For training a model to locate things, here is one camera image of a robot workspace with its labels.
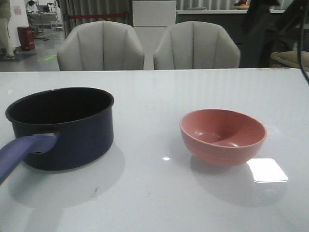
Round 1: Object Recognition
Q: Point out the grey pleated curtain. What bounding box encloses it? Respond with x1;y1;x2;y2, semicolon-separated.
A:
59;0;133;37

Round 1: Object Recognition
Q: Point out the red trash bin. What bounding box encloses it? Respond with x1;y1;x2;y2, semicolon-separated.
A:
17;26;35;51

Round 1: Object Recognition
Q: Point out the pink bowl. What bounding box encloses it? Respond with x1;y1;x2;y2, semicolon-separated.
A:
180;109;267;167

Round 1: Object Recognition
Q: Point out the dark blue saucepan purple handle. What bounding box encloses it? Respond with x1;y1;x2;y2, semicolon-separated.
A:
0;87;114;181

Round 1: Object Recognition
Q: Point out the left grey upholstered chair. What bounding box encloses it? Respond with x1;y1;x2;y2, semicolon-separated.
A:
57;21;144;71

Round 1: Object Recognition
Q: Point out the grey upholstered chair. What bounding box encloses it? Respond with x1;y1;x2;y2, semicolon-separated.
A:
153;21;241;70
57;21;144;71

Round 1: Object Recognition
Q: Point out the red belt stanchion barrier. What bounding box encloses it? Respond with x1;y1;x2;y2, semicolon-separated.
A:
64;12;129;25

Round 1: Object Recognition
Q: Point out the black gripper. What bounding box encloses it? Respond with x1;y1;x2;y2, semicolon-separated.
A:
241;0;309;44

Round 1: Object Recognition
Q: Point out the fruit plate on counter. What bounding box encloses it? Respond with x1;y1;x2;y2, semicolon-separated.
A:
233;0;249;10

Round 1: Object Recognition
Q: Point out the dark side table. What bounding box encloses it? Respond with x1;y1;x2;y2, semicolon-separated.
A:
258;26;300;68

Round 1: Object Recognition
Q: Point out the white refrigerator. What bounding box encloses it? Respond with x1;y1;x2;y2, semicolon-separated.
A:
132;0;177;70

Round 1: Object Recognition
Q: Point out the right grey upholstered chair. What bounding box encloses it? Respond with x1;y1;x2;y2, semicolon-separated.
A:
153;21;241;70

